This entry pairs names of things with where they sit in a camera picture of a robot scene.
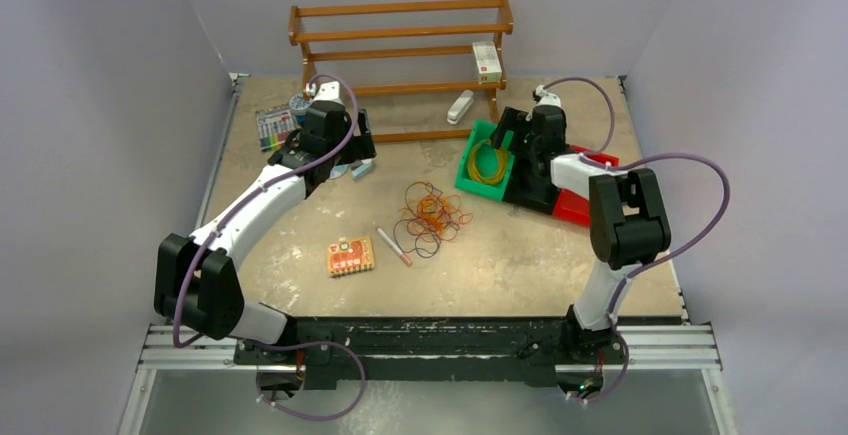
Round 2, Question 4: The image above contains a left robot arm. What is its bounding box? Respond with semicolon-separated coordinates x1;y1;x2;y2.
153;100;376;364

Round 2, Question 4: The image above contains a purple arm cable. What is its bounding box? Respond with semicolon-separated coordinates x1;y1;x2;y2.
172;74;360;350
539;76;732;327

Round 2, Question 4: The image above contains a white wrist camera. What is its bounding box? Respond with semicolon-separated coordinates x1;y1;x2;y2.
304;81;344;105
532;85;562;109

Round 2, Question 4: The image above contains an orange snack packet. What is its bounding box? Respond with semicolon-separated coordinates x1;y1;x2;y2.
326;236;376;278

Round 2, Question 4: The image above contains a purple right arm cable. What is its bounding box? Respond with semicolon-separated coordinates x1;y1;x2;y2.
539;76;732;327

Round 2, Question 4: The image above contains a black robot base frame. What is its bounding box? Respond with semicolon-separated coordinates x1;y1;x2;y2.
235;316;626;391

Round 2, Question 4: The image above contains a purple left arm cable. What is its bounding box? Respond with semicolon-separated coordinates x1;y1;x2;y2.
172;74;360;350

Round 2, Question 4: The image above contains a wooden shelf rack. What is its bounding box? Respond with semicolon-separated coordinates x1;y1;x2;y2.
287;0;514;143

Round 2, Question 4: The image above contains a red marker pen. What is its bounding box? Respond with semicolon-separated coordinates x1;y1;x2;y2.
375;226;412;267

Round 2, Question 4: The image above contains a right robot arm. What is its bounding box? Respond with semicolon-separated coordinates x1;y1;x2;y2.
490;104;671;362

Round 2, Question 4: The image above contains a white cardboard box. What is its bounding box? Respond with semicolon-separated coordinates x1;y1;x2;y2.
471;41;503;84

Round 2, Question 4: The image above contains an aluminium rail frame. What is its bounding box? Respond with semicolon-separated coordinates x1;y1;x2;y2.
117;72;737;435

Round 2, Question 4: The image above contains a blue toothbrush blister pack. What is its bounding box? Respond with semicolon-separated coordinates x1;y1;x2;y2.
328;165;350;180

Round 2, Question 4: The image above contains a yellow tangled cable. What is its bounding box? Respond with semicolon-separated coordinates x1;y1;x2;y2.
411;194;458;229

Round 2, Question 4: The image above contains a red plastic bin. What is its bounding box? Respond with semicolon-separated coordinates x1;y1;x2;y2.
550;149;619;227

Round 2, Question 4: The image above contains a black plastic bin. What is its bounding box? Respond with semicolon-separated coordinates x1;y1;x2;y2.
503;133;567;215

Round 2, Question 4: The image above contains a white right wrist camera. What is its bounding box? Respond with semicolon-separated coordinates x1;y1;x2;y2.
532;85;562;109

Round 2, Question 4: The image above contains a blue round tin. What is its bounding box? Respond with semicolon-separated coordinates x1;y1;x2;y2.
288;92;312;126

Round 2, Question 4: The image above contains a marker pen set pack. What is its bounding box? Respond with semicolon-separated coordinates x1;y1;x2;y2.
255;104;300;152

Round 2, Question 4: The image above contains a white stapler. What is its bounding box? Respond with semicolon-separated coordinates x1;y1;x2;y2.
446;90;474;125

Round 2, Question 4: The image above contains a yellow coiled cable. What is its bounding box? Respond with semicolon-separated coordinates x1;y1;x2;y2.
467;139;511;187

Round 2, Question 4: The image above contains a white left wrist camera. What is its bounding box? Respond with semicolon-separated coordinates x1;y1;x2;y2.
304;81;344;105

